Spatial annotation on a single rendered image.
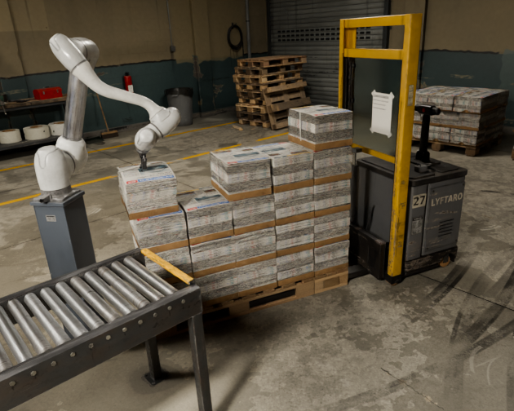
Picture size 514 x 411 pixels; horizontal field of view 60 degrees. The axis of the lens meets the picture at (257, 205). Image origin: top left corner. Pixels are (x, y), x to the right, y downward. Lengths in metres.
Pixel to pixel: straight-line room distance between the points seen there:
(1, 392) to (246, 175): 1.68
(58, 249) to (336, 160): 1.78
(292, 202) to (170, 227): 0.81
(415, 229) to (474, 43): 5.78
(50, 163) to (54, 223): 0.33
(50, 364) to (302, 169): 1.84
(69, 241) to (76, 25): 7.05
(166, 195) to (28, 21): 6.84
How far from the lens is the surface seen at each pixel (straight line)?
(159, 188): 2.56
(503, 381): 2.85
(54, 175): 2.57
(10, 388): 1.74
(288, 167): 2.81
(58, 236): 2.67
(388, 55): 3.10
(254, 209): 2.79
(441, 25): 9.05
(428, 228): 3.49
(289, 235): 2.97
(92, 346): 1.76
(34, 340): 1.85
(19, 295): 2.16
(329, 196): 3.03
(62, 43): 2.46
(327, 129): 2.90
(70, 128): 2.69
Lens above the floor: 1.79
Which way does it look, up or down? 21 degrees down
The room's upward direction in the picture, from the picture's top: 3 degrees counter-clockwise
